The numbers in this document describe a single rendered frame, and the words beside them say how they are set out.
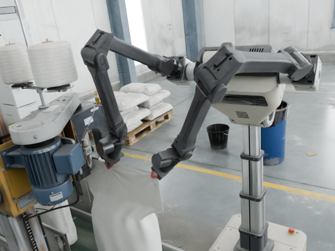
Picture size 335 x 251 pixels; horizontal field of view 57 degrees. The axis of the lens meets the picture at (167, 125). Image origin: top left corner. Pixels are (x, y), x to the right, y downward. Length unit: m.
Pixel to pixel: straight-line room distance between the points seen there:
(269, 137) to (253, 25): 6.34
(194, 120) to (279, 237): 1.42
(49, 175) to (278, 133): 2.66
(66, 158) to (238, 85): 0.79
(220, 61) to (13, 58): 0.89
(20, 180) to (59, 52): 0.56
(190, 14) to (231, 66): 9.16
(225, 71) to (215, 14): 9.04
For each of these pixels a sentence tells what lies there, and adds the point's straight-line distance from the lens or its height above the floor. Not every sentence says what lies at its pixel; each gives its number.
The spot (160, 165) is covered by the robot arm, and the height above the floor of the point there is 1.20.
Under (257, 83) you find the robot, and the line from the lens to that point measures 1.39.
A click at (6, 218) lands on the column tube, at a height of 1.00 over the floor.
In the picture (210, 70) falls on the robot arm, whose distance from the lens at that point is 0.92.
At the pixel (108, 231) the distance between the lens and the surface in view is 1.73.
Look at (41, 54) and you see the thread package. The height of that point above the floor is 1.65.
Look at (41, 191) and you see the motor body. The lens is 1.29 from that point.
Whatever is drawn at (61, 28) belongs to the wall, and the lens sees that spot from 6.57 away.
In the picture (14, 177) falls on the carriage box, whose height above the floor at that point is 1.19.
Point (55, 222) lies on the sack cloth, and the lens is 2.16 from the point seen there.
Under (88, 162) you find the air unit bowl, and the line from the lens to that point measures 1.55.
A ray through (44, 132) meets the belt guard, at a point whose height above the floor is 1.40.
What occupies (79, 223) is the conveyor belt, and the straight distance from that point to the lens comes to 2.42.
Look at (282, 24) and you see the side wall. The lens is 9.25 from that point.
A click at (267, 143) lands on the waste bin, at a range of 3.49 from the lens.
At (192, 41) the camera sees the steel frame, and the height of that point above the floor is 0.70.
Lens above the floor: 1.76
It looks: 21 degrees down
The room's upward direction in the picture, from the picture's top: 7 degrees counter-clockwise
